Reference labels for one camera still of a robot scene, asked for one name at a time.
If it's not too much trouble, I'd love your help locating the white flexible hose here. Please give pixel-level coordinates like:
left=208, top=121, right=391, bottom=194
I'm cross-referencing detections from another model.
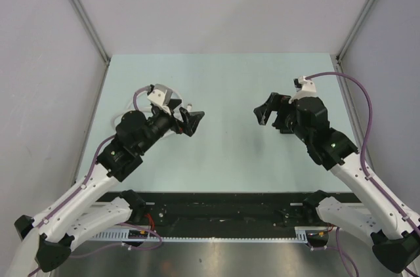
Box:
left=111, top=88, right=194, bottom=127

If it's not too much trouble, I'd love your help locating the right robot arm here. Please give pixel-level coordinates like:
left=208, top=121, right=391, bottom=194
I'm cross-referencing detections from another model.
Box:
left=253, top=93, right=419, bottom=274

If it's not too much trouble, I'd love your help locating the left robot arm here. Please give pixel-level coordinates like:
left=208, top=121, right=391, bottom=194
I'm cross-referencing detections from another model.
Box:
left=6, top=99, right=205, bottom=276

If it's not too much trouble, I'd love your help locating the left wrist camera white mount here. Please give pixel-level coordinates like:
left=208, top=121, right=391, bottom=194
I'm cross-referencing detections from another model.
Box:
left=147, top=84, right=173, bottom=114

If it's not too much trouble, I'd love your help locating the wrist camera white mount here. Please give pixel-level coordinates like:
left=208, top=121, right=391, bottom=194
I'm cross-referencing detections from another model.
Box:
left=147, top=84, right=173, bottom=114
left=289, top=76, right=317, bottom=104

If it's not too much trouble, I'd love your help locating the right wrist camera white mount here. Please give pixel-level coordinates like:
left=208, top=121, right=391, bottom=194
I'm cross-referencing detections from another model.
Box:
left=289, top=76, right=317, bottom=104

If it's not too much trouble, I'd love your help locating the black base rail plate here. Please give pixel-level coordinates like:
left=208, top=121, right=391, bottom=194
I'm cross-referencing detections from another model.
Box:
left=129, top=192, right=331, bottom=238

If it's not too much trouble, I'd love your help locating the slotted white cable duct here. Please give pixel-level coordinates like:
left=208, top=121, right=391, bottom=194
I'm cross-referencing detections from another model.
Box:
left=89, top=227, right=333, bottom=244

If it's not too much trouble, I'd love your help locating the left aluminium frame post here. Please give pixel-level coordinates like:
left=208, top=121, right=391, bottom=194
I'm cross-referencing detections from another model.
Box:
left=49, top=0, right=111, bottom=64

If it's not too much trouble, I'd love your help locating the aluminium frame post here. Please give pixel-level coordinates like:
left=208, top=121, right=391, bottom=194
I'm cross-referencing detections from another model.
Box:
left=49, top=0, right=111, bottom=64
left=335, top=0, right=377, bottom=63

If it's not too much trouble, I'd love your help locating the right aluminium frame post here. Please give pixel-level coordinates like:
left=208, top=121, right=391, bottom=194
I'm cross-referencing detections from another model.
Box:
left=335, top=0, right=377, bottom=63

